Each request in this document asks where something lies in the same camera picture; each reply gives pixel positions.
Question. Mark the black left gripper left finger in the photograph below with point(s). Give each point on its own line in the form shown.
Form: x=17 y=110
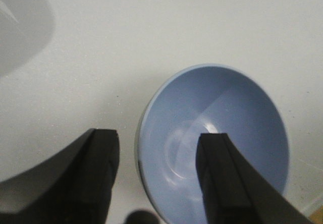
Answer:
x=73 y=186

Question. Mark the blue bowl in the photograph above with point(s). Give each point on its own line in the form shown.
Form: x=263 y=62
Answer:
x=185 y=134

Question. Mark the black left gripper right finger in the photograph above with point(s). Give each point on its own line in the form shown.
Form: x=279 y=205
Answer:
x=232 y=189

